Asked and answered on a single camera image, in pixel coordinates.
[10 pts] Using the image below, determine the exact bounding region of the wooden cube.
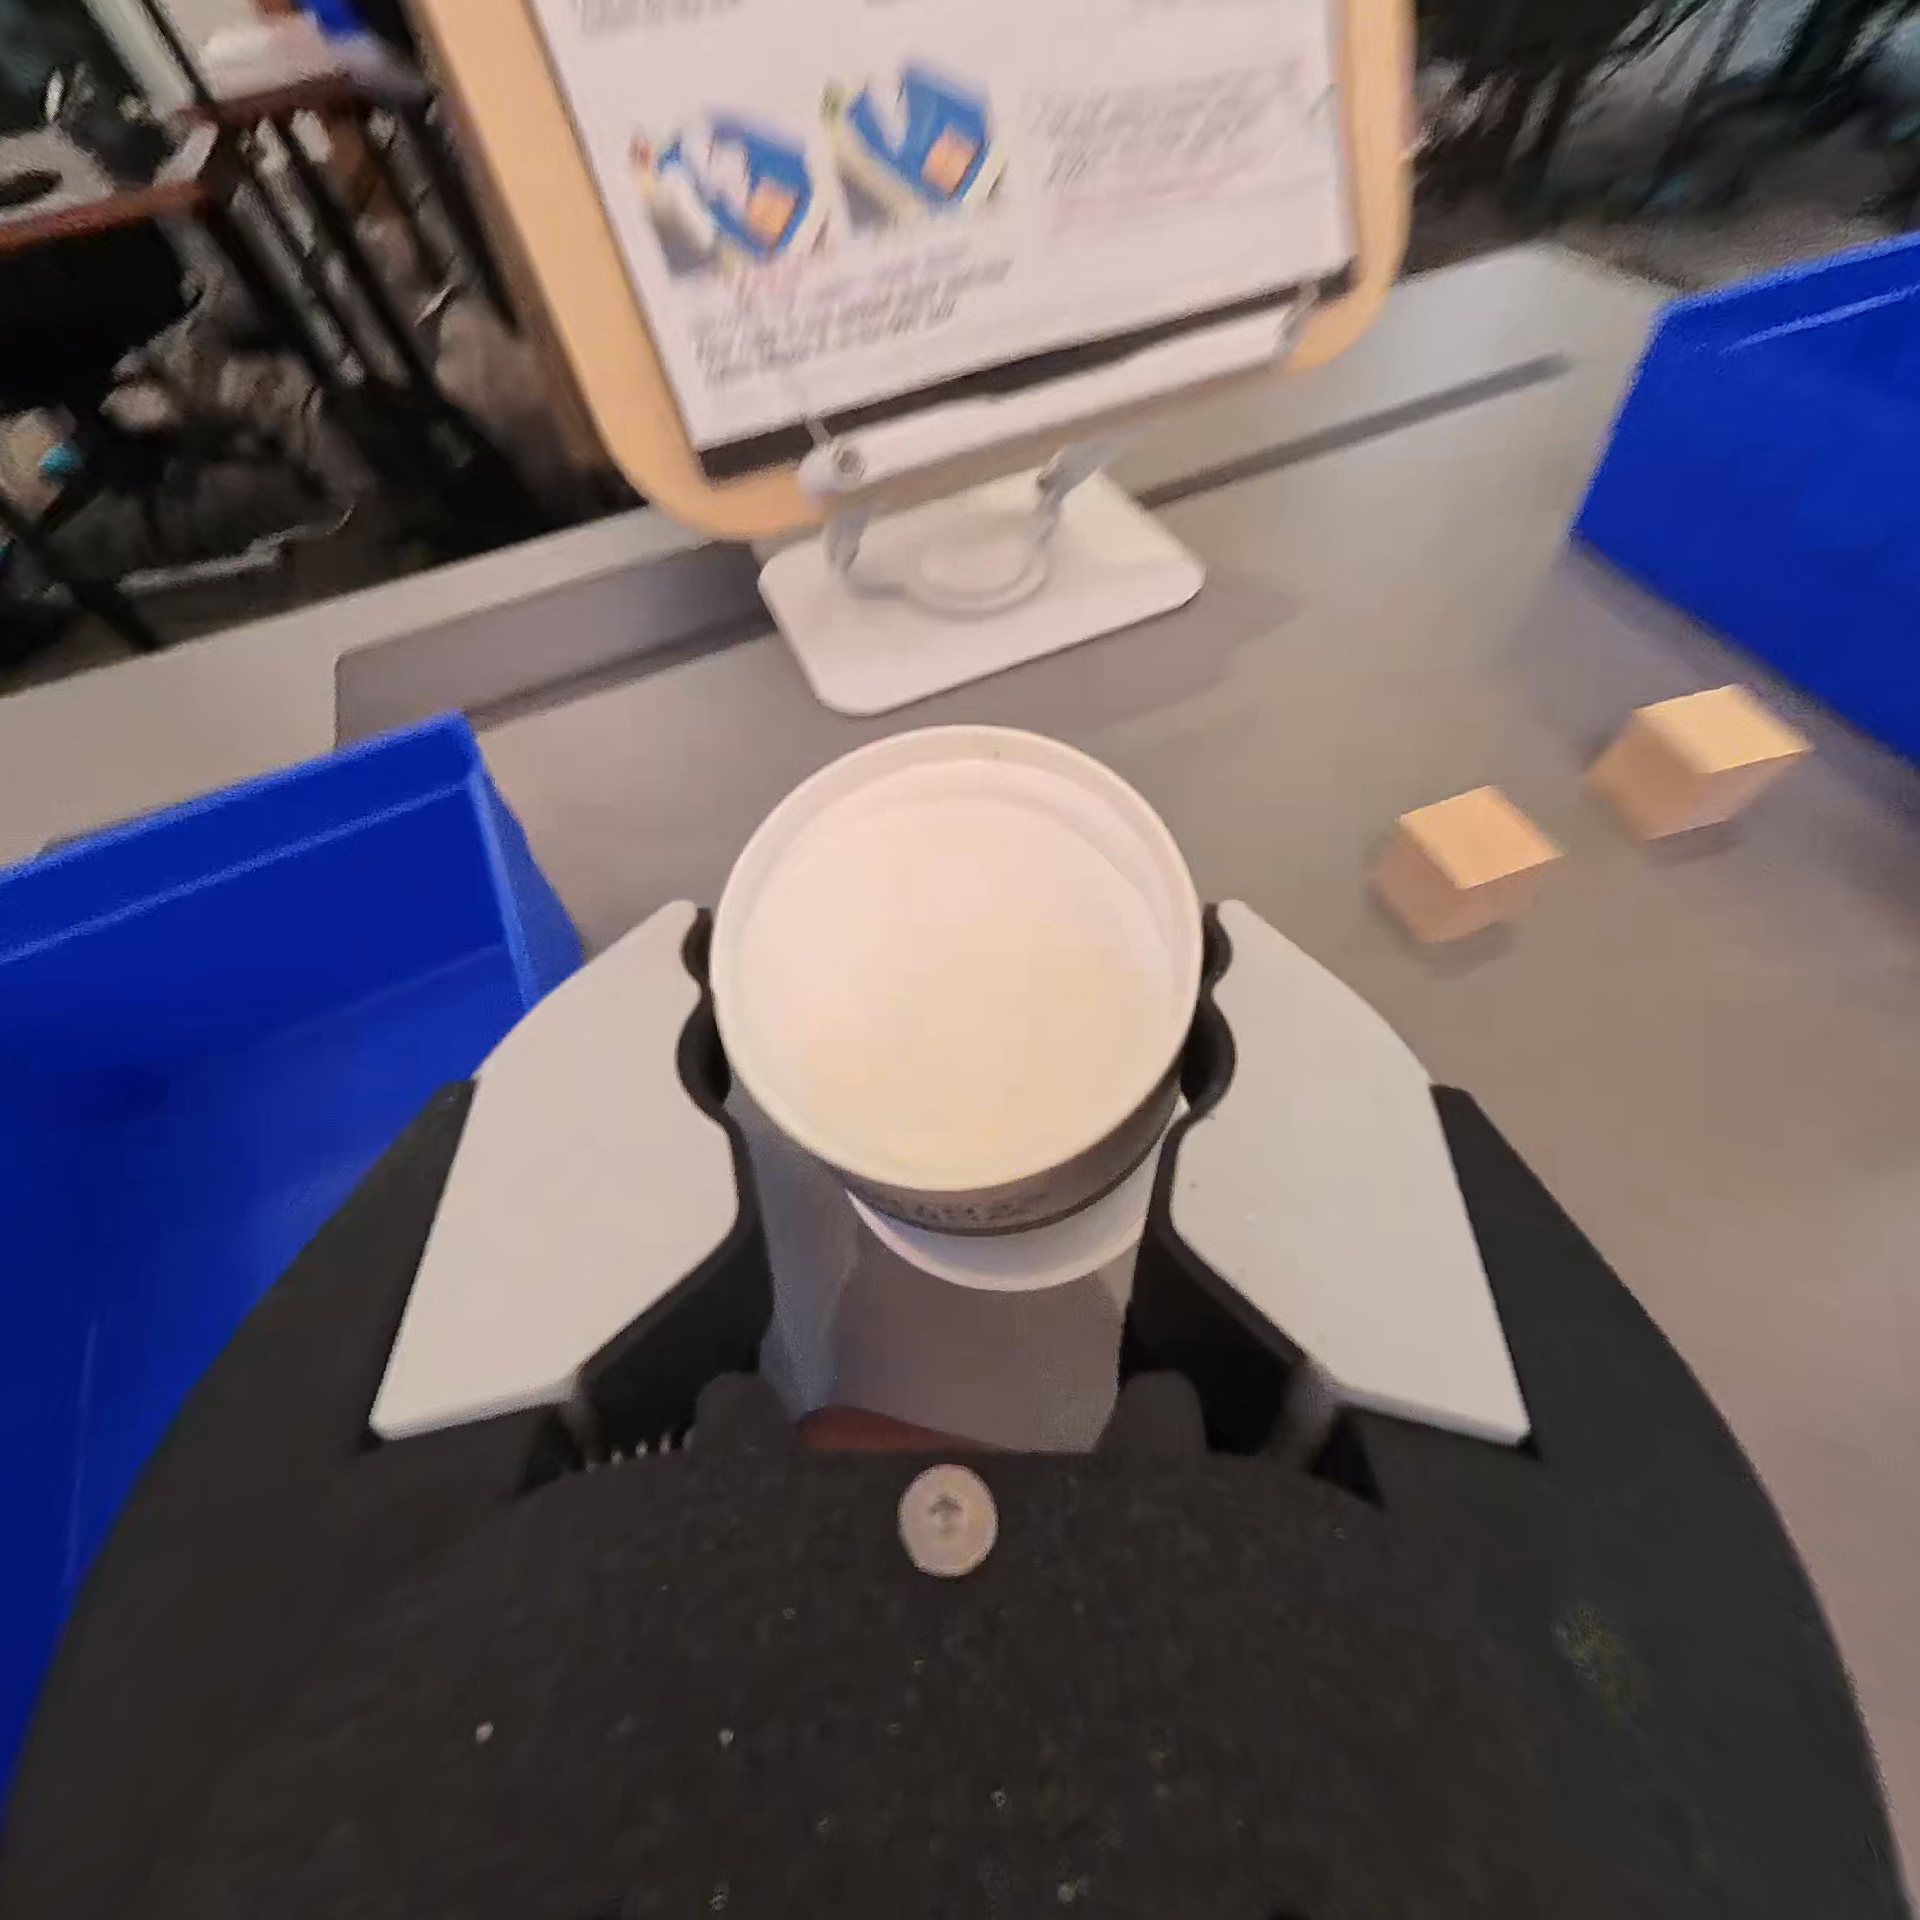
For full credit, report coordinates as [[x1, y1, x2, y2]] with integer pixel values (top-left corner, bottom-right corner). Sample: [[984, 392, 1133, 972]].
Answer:
[[1369, 785, 1566, 948], [1581, 682, 1815, 846]]

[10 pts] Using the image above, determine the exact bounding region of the instruction board on stand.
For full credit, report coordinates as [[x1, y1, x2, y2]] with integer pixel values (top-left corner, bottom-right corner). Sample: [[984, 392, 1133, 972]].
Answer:
[[402, 0, 1420, 720]]

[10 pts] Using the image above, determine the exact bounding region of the white green striped paper cup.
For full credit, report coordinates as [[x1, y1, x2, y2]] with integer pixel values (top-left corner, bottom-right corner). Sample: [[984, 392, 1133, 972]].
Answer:
[[707, 725, 1204, 1292]]

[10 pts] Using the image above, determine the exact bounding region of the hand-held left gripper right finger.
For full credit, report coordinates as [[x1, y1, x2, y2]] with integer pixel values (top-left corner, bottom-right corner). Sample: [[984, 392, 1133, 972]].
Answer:
[[1133, 898, 1530, 1466]]

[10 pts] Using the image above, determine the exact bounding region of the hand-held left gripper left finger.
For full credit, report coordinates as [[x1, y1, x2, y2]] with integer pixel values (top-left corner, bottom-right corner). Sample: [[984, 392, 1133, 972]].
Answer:
[[366, 898, 772, 1439]]

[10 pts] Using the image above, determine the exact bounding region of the printed instruction sheet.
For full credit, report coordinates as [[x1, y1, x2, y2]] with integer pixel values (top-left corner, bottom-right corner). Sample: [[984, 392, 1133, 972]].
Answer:
[[526, 0, 1358, 451]]

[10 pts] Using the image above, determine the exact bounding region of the blue plastic bin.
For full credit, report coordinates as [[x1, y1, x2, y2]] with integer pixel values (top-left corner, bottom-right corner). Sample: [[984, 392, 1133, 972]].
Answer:
[[0, 711, 584, 1785], [1570, 232, 1920, 750]]

